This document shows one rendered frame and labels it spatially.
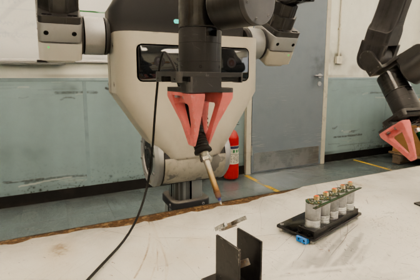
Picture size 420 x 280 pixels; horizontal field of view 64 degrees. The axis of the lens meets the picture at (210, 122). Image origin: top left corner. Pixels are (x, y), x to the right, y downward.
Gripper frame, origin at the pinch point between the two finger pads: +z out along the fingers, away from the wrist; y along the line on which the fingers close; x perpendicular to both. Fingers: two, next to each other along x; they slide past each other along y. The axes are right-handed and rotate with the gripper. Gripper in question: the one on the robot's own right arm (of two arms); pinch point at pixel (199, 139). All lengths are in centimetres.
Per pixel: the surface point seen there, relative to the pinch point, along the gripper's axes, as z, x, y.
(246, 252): 13.2, -8.7, 1.6
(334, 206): 12.8, -5.9, 23.2
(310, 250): 17.2, -8.1, 14.8
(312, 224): 14.3, -6.4, 17.3
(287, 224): 16.1, -1.4, 17.1
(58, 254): 17.6, 12.0, -16.7
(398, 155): 81, 150, 369
